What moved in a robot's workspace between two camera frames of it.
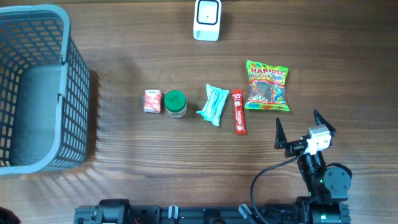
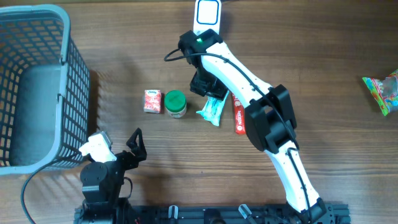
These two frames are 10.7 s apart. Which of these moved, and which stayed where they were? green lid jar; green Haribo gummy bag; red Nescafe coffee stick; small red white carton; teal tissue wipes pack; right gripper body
Moved: right gripper body; green Haribo gummy bag
Stayed: green lid jar; small red white carton; teal tissue wipes pack; red Nescafe coffee stick
